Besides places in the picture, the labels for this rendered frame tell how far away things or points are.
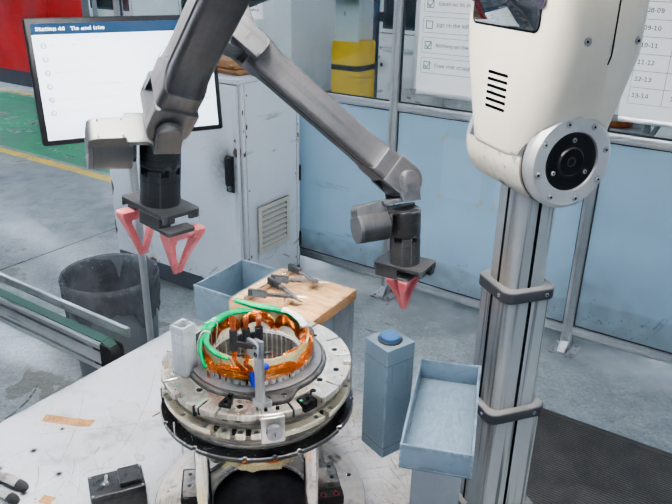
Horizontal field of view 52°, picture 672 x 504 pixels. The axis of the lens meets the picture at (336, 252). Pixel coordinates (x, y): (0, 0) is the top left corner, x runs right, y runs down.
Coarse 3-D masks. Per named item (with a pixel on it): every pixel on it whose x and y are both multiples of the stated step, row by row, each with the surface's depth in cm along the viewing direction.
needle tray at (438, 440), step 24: (432, 360) 123; (432, 384) 123; (456, 384) 123; (408, 408) 110; (432, 408) 117; (456, 408) 117; (408, 432) 111; (432, 432) 111; (456, 432) 111; (408, 456) 102; (432, 456) 101; (456, 456) 100; (432, 480) 112; (456, 480) 111
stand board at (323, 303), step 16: (256, 288) 149; (272, 288) 149; (288, 288) 149; (304, 288) 149; (320, 288) 149; (336, 288) 149; (352, 288) 149; (272, 304) 142; (304, 304) 142; (320, 304) 142; (336, 304) 143; (320, 320) 138
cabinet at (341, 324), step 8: (352, 304) 150; (344, 312) 147; (352, 312) 151; (328, 320) 142; (336, 320) 145; (344, 320) 149; (352, 320) 152; (328, 328) 143; (336, 328) 146; (344, 328) 149; (352, 328) 153; (344, 336) 150; (352, 336) 153; (352, 344) 154; (352, 352) 155
